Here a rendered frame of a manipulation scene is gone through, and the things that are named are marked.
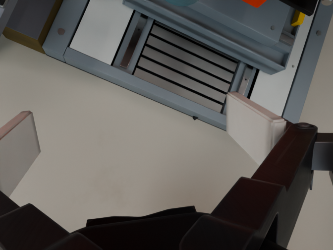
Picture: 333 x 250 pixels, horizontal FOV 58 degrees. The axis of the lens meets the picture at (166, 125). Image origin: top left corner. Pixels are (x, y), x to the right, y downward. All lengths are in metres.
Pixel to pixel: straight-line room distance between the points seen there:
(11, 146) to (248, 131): 0.13
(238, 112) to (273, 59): 0.78
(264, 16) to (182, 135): 0.42
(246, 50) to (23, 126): 0.77
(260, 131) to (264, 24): 0.73
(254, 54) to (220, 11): 0.16
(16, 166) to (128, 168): 0.77
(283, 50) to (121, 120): 0.52
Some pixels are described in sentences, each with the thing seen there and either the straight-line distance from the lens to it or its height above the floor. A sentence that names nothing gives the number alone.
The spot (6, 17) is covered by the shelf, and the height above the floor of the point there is 0.43.
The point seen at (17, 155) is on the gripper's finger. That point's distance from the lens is 0.18.
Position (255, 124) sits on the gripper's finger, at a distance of 0.17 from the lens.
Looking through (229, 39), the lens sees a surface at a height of 0.15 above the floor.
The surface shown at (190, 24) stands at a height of 0.16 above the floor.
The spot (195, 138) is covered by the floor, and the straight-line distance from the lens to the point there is 0.98.
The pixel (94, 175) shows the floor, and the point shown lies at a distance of 0.93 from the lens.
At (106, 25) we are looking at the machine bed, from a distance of 0.91.
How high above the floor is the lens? 0.93
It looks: 77 degrees down
